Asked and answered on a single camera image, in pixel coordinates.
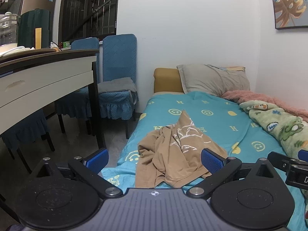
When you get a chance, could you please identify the cardboard box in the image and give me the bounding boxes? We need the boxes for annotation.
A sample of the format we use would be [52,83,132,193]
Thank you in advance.
[20,0,57,49]

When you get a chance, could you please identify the framed leaf wall picture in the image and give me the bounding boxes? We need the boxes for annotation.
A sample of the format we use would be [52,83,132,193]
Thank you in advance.
[268,0,308,30]

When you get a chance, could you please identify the mustard yellow cushion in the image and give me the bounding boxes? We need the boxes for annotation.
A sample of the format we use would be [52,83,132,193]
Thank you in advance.
[153,68,184,94]

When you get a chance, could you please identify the dark green appliance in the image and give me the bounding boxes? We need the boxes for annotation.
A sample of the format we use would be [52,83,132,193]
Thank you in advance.
[18,9,52,49]

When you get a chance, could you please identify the green cartoon blanket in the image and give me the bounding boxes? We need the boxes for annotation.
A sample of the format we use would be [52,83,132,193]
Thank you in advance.
[239,100,308,156]

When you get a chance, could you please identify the white dishes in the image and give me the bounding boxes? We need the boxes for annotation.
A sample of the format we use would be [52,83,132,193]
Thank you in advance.
[0,43,36,56]

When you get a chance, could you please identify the grey pillow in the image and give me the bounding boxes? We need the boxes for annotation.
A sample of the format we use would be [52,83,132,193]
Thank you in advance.
[177,64,251,96]

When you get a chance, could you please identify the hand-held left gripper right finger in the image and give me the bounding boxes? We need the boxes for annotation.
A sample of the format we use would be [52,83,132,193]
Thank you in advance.
[186,148,278,199]

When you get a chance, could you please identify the grey folded cloth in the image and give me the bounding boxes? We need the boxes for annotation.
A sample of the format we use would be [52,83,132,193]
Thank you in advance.
[97,77,139,104]

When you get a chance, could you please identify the dark barred window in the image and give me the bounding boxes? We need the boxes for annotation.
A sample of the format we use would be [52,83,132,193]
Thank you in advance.
[58,0,120,44]

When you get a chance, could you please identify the blue covered dining chair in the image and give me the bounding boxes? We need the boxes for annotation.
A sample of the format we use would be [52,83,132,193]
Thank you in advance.
[1,109,56,174]
[55,38,100,135]
[97,34,139,139]

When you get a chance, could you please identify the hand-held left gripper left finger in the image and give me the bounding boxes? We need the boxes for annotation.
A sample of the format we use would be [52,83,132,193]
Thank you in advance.
[31,148,123,199]

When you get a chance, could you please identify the blue smiley print bedsheet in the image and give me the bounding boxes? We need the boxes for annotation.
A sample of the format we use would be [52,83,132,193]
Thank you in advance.
[101,91,308,229]

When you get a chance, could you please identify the pink fluffy blanket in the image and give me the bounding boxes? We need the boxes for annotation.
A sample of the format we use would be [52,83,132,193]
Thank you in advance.
[221,90,308,123]

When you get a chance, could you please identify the tan t-shirt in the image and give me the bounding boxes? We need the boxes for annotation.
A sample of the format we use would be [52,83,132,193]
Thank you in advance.
[135,109,228,188]

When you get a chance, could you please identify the white dark-topped table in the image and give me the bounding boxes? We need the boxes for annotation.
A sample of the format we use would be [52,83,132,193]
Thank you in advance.
[0,49,106,222]

